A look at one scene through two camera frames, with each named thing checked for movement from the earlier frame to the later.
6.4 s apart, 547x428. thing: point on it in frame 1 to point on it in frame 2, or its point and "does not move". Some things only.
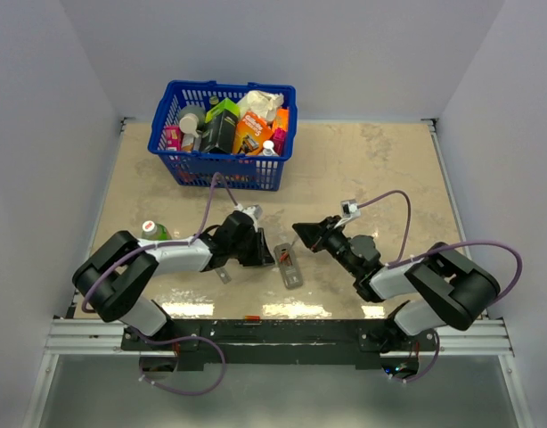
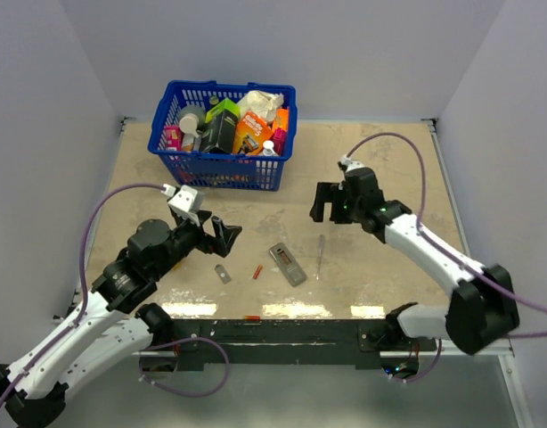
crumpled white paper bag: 260,102 does not move
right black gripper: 316,234 to 329,193
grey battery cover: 224,275 does not move
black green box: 220,132 does not move
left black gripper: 261,254 to 223,239
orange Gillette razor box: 250,134 does not move
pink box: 173,137 does not move
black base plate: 198,342 does not move
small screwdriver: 285,254 to 321,247
